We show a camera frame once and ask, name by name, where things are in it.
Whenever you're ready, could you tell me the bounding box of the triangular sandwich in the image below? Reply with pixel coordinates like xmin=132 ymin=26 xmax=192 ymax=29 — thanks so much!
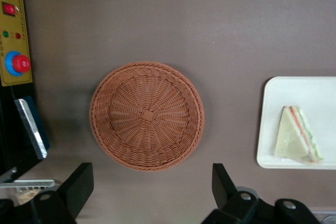
xmin=272 ymin=105 xmax=324 ymax=164

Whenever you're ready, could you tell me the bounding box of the white wire rack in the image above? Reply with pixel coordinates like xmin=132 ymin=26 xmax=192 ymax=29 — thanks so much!
xmin=0 ymin=179 xmax=56 ymax=194

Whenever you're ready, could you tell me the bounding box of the round brown wicker basket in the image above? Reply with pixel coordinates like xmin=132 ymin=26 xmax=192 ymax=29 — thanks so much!
xmin=89 ymin=61 xmax=205 ymax=173

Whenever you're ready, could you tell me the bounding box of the red emergency stop button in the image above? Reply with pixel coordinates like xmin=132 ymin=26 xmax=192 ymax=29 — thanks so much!
xmin=5 ymin=50 xmax=32 ymax=78

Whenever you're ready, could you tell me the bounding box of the beige plastic tray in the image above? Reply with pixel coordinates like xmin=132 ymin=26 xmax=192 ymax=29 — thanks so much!
xmin=256 ymin=76 xmax=336 ymax=170

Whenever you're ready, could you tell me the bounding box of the silver edged blue panel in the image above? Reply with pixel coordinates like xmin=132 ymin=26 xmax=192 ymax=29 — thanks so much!
xmin=14 ymin=95 xmax=51 ymax=160

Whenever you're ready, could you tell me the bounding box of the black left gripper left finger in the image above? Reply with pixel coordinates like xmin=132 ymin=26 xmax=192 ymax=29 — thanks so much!
xmin=30 ymin=162 xmax=95 ymax=224

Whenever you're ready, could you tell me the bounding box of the black machine yellow control panel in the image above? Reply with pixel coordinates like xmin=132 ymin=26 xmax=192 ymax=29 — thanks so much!
xmin=0 ymin=0 xmax=51 ymax=183

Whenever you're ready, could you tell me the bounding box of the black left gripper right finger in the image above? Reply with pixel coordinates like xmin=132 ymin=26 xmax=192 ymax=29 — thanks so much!
xmin=201 ymin=163 xmax=260 ymax=224

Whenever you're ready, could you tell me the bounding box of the clear bagged snack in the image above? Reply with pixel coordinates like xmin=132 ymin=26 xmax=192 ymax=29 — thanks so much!
xmin=15 ymin=188 xmax=43 ymax=206

